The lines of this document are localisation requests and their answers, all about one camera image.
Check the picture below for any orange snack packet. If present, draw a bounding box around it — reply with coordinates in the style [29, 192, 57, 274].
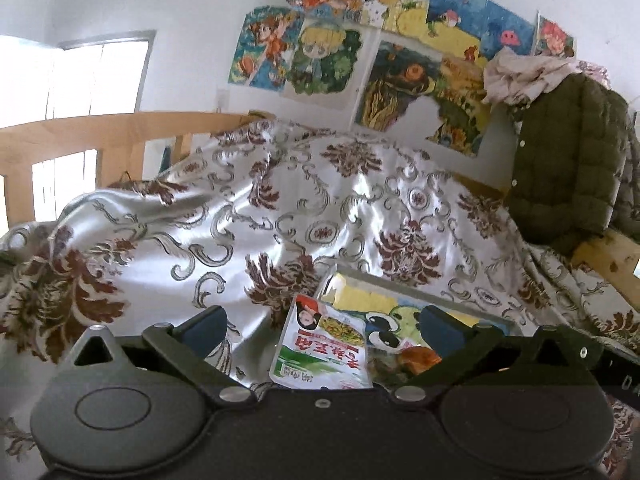
[368, 346, 442, 390]

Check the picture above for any green white snack packet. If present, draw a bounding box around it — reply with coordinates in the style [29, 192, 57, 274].
[269, 295, 372, 390]

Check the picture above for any grey cartoon tray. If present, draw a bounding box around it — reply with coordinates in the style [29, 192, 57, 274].
[316, 263, 522, 391]

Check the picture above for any floral satin bedspread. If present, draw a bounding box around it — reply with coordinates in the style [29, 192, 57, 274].
[1, 120, 639, 479]

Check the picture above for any olive quilted jacket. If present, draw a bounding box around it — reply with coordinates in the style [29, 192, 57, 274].
[508, 74, 634, 256]

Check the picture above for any pink crumpled cloth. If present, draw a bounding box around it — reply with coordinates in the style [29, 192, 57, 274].
[483, 47, 612, 106]

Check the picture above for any dark swirl torn poster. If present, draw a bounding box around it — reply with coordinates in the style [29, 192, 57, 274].
[355, 41, 490, 157]

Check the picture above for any anime girl boy poster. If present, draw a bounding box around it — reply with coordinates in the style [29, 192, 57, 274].
[228, 6, 369, 110]

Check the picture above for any pink hair girl poster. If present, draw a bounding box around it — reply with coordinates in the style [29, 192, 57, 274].
[532, 13, 576, 58]

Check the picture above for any blue yellow mushroom poster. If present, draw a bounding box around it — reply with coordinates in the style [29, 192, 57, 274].
[361, 0, 536, 67]

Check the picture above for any wooden bed frame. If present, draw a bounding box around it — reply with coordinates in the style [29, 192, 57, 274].
[1, 110, 269, 228]

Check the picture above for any window frame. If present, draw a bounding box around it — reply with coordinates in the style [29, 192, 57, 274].
[46, 30, 156, 119]

